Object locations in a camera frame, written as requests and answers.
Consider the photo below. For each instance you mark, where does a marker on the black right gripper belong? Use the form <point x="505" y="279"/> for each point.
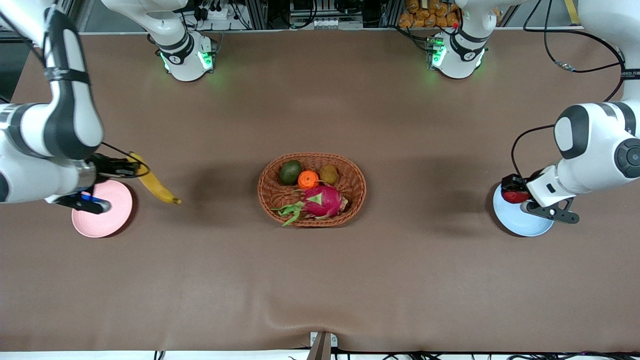
<point x="106" y="167"/>

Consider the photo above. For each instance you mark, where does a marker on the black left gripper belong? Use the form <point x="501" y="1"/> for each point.
<point x="512" y="182"/>

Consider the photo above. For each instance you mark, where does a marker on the red apple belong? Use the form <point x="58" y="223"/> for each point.
<point x="512" y="196"/>

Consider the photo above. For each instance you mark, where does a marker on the yellow banana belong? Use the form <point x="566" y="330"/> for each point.
<point x="155" y="186"/>

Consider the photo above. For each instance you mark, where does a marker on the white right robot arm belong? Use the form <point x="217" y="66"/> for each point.
<point x="30" y="130"/>

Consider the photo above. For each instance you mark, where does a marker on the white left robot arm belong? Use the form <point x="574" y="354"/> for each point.
<point x="595" y="150"/>

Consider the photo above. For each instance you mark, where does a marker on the blue plate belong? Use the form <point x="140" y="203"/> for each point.
<point x="520" y="225"/>

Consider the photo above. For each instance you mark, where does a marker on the pink plate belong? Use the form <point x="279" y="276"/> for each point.
<point x="107" y="222"/>

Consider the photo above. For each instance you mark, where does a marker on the green avocado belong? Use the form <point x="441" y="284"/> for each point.
<point x="290" y="172"/>

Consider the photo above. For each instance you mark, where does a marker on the brown wicker basket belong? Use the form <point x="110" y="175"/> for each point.
<point x="350" y="190"/>

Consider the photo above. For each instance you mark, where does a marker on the white power strip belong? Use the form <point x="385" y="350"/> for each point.
<point x="215" y="12"/>

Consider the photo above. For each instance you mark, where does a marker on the orange tangerine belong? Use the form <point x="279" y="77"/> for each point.
<point x="308" y="179"/>

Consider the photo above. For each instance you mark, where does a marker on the brown kiwi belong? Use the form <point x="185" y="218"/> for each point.
<point x="329" y="174"/>

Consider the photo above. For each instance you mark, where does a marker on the bag of orange fruit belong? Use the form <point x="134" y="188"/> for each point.
<point x="425" y="12"/>

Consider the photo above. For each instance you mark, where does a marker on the pink dragon fruit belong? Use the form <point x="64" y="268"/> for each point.
<point x="322" y="201"/>

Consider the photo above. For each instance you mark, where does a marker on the brown table mat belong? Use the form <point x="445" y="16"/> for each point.
<point x="320" y="280"/>

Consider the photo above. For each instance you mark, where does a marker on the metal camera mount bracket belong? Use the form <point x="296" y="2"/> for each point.
<point x="322" y="347"/>

